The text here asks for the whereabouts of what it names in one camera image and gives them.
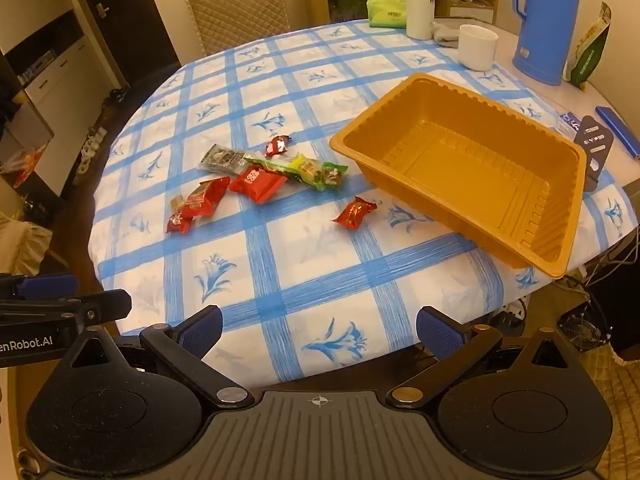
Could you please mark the green standing snack bag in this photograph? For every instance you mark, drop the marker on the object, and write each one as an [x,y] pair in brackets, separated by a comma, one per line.
[590,55]

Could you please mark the dark door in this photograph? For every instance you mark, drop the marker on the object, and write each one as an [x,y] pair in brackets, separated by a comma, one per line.
[135,15]

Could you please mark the red plastic bag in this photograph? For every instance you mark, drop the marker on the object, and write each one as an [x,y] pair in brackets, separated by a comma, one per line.
[27,165]

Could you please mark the black cooling fan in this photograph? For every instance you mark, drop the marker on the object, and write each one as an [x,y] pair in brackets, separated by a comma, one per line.
[582,331]

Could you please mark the red gold candy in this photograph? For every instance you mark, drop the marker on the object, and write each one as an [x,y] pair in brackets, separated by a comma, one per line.
[355,212]

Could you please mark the white cup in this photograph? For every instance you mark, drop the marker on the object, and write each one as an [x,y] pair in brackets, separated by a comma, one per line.
[477,50]

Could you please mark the green tissue pack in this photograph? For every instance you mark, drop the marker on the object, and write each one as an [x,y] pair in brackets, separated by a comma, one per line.
[386,10]

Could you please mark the clear green snack bag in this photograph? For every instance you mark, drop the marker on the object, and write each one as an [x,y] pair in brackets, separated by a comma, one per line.
[270,166]

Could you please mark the white cabinet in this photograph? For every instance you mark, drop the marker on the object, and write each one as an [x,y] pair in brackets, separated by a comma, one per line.
[65,70]

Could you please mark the white insulated bottle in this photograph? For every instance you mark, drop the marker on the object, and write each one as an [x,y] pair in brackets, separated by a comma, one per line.
[420,7]

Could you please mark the grey cloth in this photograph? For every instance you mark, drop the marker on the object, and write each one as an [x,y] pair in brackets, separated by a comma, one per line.
[446,34]

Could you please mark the blue card box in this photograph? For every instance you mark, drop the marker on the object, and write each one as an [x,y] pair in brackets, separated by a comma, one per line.
[569,121]

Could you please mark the white power strip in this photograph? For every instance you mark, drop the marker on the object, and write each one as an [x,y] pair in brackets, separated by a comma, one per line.
[510,316]

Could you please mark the red pillow snack packet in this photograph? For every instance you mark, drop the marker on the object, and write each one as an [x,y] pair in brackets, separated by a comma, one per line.
[202,200]

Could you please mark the beige quilted chair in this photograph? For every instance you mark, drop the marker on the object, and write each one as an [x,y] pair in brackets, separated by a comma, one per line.
[240,10]

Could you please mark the beige quilted mat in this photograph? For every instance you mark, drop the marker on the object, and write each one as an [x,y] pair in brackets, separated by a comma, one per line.
[620,410]

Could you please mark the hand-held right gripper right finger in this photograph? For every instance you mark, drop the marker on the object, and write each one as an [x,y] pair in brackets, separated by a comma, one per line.
[437,332]

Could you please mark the grey printed snack packet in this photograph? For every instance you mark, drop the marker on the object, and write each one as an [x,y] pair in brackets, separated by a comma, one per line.
[220,158]

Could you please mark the yellow plastic tray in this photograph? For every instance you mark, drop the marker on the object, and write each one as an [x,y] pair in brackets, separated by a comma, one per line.
[450,160]

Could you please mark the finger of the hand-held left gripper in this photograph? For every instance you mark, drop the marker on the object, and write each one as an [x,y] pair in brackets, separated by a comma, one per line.
[42,286]
[100,305]

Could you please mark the green brown candy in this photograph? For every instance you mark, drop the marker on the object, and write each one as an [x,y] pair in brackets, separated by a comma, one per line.
[334,176]

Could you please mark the blue power bank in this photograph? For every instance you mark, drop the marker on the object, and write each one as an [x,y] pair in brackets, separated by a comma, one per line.
[620,130]

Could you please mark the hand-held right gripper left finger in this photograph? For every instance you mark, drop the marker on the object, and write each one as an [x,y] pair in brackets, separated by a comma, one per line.
[202,331]

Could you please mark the grey phone stand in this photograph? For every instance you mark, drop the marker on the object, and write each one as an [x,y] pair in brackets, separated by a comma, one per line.
[595,145]

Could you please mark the dark red candy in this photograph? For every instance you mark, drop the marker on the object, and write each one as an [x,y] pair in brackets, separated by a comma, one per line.
[277,146]

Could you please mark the blue thermos jug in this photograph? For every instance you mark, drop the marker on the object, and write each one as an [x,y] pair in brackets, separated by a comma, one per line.
[547,25]

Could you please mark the small red candy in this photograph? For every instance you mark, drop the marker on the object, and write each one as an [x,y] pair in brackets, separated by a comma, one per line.
[178,223]

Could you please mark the red square snack packet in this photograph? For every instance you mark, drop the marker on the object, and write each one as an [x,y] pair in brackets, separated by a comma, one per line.
[257,183]

